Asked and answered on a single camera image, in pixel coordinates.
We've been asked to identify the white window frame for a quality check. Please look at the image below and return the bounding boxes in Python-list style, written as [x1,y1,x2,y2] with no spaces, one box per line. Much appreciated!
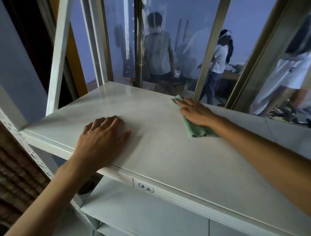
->
[80,0,108,88]

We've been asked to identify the white shelf board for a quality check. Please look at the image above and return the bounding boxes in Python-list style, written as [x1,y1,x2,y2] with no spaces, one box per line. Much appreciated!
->
[19,81,311,236]
[80,175,210,236]

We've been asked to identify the person's left hand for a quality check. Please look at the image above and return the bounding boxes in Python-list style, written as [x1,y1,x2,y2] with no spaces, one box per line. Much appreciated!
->
[72,116,132,172]

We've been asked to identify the person's right forearm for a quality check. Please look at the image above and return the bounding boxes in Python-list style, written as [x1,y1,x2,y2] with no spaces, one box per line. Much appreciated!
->
[207,114,311,218]

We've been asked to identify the dark tools on floor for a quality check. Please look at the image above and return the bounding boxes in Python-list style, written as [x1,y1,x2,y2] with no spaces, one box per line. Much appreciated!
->
[267,99,311,127]

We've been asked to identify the wooden table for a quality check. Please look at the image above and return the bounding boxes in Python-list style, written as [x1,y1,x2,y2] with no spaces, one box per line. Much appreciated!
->
[221,64,243,82]

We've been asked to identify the green cleaning cloth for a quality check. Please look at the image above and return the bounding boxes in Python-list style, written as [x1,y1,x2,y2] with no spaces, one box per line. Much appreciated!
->
[169,95,219,138]

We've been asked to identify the white perforated rack upright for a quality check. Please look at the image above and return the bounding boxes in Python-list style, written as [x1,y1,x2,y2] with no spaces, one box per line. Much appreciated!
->
[0,107,100,236]

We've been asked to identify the dark window frame post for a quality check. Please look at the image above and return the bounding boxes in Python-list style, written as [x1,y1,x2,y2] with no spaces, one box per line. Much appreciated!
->
[134,0,146,88]

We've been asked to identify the white lower shelf board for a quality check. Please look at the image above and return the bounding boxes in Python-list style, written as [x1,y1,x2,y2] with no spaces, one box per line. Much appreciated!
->
[80,175,210,236]

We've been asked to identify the small white label sticker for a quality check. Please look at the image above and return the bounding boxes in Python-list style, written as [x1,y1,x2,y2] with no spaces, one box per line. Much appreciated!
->
[138,183,155,194]

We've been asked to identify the pair of door handles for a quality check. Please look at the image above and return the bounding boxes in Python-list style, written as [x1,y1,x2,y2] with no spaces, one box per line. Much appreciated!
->
[177,19,190,45]

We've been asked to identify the gold window frame post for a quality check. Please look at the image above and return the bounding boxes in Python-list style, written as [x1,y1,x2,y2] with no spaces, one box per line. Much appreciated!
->
[225,0,309,110]
[193,0,231,101]

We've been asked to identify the person's left forearm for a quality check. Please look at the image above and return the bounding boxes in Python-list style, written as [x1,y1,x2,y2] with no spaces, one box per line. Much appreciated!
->
[5,156,107,236]

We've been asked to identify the white plain rack upright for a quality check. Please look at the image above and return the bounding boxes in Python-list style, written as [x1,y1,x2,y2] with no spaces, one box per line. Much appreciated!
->
[46,0,75,117]

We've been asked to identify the person's right hand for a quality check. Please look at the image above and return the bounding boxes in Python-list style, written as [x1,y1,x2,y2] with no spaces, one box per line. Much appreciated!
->
[174,97,220,129]

